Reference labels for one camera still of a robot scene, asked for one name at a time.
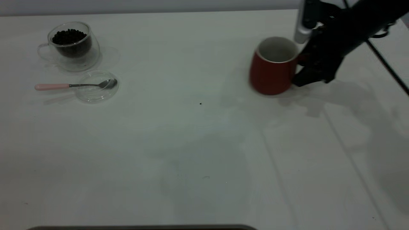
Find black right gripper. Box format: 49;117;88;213
292;3;368;88

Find red ceramic mug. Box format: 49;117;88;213
249;36;307;96

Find pink-handled metal spoon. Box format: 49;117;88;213
35;79;118;91

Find clear glass lid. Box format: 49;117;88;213
75;71;120;103

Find dark coffee beans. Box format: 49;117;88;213
52;29;92;58

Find thin black cable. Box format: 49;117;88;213
367;39;409;96

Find clear double-wall glass cup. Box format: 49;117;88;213
38;22;100;72

